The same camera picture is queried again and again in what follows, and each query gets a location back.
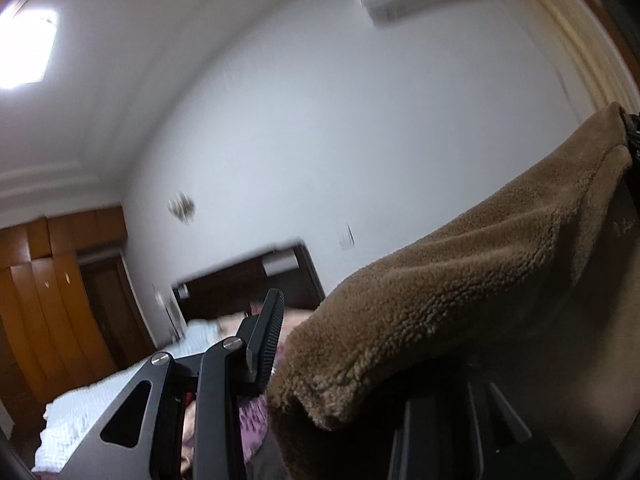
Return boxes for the brown fleece sweater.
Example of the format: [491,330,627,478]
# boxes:
[268,103,639,479]

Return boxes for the purple floral bedspread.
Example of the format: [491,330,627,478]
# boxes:
[180,393,268,479]

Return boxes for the dark wooden headboard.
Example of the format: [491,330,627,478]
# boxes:
[172,240,326,322]

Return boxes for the white bedside lamp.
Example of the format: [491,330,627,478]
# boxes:
[154,288,183,342]

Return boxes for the brown wooden door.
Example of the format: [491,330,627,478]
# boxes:
[79,255,155,370]

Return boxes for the beige curtain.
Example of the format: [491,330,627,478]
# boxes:
[525,0,639,113]

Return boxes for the white bed sheet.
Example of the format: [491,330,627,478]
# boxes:
[32,320,221,477]

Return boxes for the orange wooden wardrobe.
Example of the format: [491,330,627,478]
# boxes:
[1,205,127,430]

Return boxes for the ceiling light panel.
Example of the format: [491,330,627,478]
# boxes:
[0,8,58,90]

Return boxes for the white wall switch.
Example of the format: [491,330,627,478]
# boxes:
[338,224,355,250]

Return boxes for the wall lamp fixture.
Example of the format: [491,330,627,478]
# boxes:
[167,192,195,223]

